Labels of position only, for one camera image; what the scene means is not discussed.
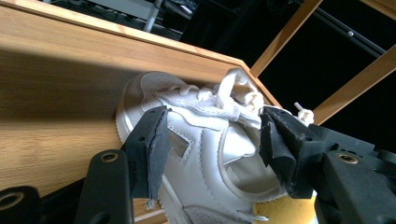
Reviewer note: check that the wooden three-tier shoe rack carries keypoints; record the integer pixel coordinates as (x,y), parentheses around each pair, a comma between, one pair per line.
(62,93)

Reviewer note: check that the white metal stand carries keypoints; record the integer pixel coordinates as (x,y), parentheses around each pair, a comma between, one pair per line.
(134,7)

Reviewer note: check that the black metal bar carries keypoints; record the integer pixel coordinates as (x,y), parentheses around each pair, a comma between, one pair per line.
(342,28)

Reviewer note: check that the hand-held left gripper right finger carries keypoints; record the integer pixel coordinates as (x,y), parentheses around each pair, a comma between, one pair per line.
(289,149)

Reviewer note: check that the beige sneaker with white laces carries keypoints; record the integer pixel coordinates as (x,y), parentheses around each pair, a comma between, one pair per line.
(211,146)

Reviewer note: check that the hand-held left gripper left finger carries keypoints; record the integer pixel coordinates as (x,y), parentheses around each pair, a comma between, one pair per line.
(149,146)

